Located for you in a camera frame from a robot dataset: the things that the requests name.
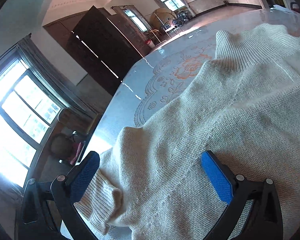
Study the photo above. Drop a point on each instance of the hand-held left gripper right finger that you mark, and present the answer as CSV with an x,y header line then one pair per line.
x,y
217,177

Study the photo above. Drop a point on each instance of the metal frame chair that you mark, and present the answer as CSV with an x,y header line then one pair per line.
x,y
172,27

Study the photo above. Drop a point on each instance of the grey window curtain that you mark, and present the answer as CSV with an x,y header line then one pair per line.
x,y
52,67

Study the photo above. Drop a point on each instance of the large round bamboo tray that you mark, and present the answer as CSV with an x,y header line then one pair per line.
x,y
161,17

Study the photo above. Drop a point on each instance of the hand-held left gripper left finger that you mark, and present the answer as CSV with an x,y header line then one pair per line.
x,y
86,175

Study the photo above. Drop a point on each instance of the dark wooden wardrobe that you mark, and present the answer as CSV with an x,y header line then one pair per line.
x,y
102,42

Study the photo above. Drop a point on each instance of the parked tricycle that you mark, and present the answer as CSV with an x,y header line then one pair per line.
x,y
181,18

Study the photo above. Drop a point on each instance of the pink cloth bag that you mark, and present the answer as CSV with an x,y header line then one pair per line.
x,y
76,152

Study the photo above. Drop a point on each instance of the large bright window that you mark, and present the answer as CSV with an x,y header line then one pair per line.
x,y
20,120

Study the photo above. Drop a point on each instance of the sheer side window curtain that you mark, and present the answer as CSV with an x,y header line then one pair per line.
x,y
122,12

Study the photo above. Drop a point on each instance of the small barred window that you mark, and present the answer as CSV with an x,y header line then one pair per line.
x,y
171,2

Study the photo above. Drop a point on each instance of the cream knitted sweater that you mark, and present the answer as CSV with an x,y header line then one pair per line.
x,y
190,130

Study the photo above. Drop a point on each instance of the floral plastic tablecloth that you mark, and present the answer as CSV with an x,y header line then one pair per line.
x,y
165,62

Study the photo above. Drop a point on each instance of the narrow side window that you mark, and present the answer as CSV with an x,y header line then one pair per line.
x,y
136,21

